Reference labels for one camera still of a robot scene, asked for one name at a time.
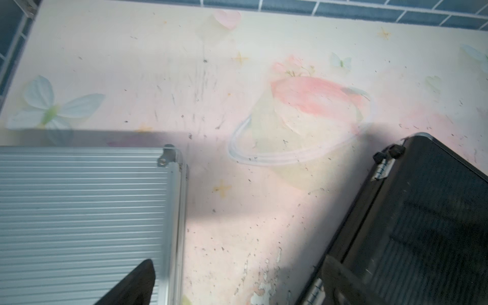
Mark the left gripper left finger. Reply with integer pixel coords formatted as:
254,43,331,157
95,259,156,305

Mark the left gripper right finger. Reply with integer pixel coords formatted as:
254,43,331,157
320,255,376,304

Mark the black poker set case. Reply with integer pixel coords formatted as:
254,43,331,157
297,133,487,304

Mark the silver aluminium poker case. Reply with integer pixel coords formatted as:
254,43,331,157
1,145,188,304

